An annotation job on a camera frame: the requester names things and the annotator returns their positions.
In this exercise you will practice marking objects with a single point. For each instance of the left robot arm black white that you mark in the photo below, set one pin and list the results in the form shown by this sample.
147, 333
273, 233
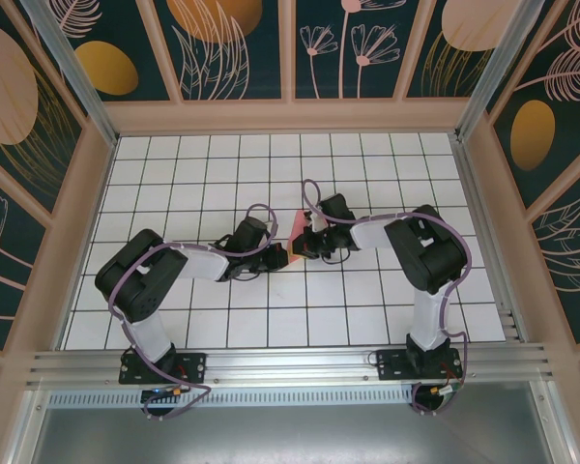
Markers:
150, 333

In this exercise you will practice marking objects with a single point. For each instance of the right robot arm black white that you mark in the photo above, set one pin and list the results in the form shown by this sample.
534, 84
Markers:
427, 319

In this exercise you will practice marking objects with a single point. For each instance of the aluminium corner post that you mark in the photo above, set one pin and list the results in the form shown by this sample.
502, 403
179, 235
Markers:
505, 63
72, 72

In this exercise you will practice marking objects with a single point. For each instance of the grey metal sheet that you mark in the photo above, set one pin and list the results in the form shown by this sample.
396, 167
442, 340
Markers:
290, 435

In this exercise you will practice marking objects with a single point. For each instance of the aluminium side rail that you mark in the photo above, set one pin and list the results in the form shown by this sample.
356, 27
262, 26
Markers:
488, 241

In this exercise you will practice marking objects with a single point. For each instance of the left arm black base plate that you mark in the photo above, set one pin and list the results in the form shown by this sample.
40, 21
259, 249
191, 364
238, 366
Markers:
193, 367

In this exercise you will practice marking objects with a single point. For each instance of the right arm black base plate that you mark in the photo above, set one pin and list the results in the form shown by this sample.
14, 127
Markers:
391, 365

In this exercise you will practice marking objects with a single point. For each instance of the pink paper sheet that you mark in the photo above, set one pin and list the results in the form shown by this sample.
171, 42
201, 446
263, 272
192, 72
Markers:
299, 222

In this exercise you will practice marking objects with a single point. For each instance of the long aluminium mounting rail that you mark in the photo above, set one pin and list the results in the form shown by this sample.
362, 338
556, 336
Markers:
290, 362

